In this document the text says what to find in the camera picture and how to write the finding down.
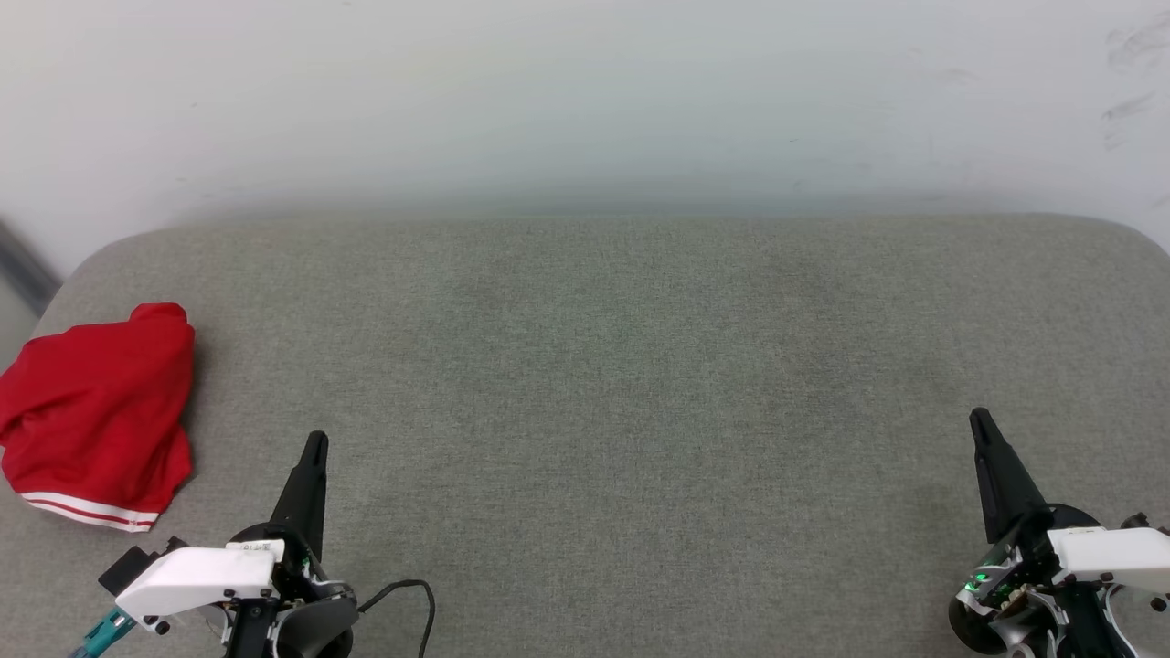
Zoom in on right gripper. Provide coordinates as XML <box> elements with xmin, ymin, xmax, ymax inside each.
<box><xmin>948</xmin><ymin>409</ymin><xmax>1136</xmax><ymax>658</ymax></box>

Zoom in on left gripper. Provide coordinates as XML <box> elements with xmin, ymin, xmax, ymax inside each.
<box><xmin>222</xmin><ymin>432</ymin><xmax>359</xmax><ymax>658</ymax></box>

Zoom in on red and white basketball jersey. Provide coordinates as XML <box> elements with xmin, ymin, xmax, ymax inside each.
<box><xmin>0</xmin><ymin>302</ymin><xmax>197</xmax><ymax>534</ymax></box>

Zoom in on grey fabric sofa cushion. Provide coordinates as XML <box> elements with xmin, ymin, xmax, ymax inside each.
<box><xmin>0</xmin><ymin>212</ymin><xmax>1170</xmax><ymax>658</ymax></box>

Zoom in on thin black cable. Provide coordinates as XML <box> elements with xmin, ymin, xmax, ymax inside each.
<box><xmin>355</xmin><ymin>579</ymin><xmax>437</xmax><ymax>658</ymax></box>

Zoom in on teal camera cable connector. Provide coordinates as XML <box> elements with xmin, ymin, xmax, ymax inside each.
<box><xmin>68</xmin><ymin>607</ymin><xmax>138</xmax><ymax>658</ymax></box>

